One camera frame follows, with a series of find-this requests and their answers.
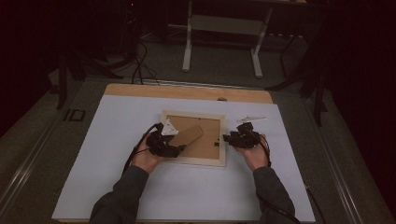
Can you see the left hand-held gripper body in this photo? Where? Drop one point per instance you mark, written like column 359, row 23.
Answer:
column 162, row 146

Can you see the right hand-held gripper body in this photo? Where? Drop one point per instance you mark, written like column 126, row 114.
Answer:
column 246, row 138

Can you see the light wooden picture frame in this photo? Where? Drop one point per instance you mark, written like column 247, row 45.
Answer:
column 205, row 146

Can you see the person's right hand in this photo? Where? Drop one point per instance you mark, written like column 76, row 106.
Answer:
column 257, row 157

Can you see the person's left hand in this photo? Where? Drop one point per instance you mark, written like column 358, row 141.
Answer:
column 144, row 160

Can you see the black stand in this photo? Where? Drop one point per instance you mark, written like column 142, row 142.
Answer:
column 318, row 99
column 62, row 84

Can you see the small black floor box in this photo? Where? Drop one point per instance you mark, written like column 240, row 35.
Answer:
column 74, row 115

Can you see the white metal stand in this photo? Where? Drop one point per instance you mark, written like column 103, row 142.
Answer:
column 186, row 46

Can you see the metal rail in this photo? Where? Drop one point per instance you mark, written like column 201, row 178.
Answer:
column 339, row 177
column 28, row 158

